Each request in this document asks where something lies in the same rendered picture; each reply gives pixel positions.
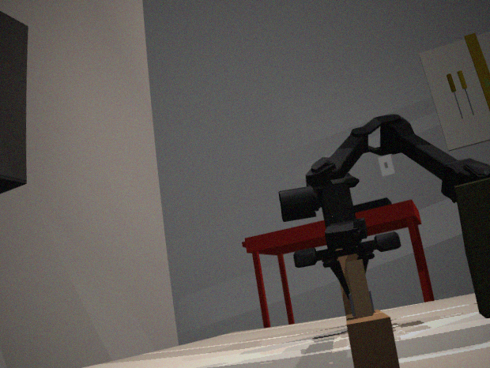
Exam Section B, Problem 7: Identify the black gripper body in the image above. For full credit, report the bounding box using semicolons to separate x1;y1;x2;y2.
293;209;401;268

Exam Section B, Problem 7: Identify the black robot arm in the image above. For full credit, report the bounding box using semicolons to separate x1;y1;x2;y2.
279;114;490;251

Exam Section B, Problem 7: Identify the long tan wooden rail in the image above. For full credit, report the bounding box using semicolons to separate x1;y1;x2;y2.
346;259;373;318

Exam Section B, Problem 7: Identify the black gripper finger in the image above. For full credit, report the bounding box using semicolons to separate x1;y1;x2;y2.
357;254;375;272
323;261;350;298

